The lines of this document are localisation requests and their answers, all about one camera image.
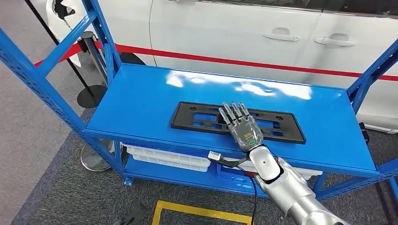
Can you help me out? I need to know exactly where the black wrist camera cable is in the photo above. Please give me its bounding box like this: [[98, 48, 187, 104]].
[[236, 166, 259, 225]]

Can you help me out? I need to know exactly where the chrome base stanchion post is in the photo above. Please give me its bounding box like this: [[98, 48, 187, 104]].
[[80, 31, 113, 173]]

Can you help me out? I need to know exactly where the black camera bracket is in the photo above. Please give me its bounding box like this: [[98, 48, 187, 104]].
[[217, 155, 251, 170]]

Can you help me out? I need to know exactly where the black plastic plate part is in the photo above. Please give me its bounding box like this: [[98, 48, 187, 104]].
[[170, 101, 307, 145]]

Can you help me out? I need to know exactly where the blue plastic crate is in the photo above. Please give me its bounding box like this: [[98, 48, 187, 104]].
[[216, 164, 269, 191]]

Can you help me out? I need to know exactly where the thin black stanchion post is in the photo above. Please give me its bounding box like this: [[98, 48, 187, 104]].
[[24, 0, 108, 109]]

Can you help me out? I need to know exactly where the white car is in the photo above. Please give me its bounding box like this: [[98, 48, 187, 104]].
[[46, 0, 398, 134]]

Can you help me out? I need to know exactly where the blue metal shelf rack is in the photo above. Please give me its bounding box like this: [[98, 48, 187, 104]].
[[0, 0, 398, 203]]

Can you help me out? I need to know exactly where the yellow floor tape square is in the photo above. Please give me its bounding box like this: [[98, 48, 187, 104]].
[[152, 200, 253, 225]]

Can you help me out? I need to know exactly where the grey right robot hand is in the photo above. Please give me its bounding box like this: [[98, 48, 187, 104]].
[[218, 101, 266, 153]]

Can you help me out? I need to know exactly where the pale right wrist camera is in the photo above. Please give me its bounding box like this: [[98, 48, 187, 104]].
[[207, 151, 224, 162]]

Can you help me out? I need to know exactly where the red barrier belt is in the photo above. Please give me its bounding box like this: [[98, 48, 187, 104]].
[[93, 41, 398, 82], [33, 42, 82, 68]]

